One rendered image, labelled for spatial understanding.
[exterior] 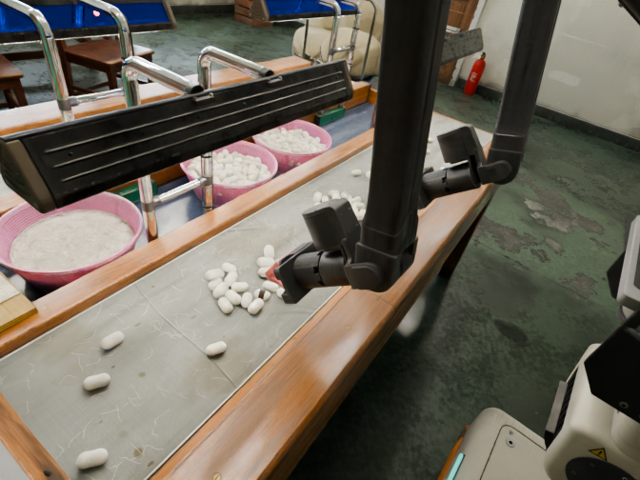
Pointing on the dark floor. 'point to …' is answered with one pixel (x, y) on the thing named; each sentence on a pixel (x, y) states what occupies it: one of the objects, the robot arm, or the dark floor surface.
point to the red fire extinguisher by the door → (474, 75)
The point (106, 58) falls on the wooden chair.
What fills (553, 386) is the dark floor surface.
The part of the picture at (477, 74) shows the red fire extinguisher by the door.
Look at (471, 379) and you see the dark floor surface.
